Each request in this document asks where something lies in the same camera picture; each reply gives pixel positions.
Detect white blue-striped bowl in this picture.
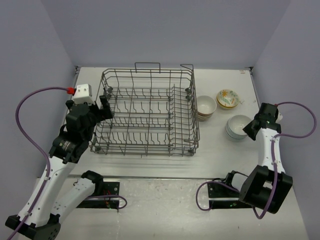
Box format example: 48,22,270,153
226,134,246,142
225,126,248,140
226,115,251,136

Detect white green floral bowl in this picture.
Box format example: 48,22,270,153
216,89,240,106

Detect beige floral bowl back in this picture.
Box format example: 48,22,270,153
196,95,217,117

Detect beige floral bowl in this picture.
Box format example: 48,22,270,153
197,112,214,119
196,95,217,117
197,115,210,122

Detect yellow patterned bowl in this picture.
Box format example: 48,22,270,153
216,99,239,110

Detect beige floral bowl front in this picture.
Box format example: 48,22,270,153
197,115,210,122

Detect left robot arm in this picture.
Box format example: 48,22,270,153
5,95,113,240

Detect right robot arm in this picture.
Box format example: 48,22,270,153
223,103,293,219

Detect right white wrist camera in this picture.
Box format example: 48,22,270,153
275,111,283,124

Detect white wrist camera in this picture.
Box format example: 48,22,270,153
72,83,95,106
275,111,283,124

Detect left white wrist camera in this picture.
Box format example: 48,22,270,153
72,83,95,106

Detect grey wire dish rack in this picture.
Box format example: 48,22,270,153
90,62,200,156

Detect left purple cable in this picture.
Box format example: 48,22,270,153
7,86,128,240

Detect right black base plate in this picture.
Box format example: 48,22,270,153
207,183,252,210

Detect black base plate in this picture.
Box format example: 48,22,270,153
207,183,252,210
77,180,121,210

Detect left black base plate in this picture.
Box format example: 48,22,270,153
77,180,121,210

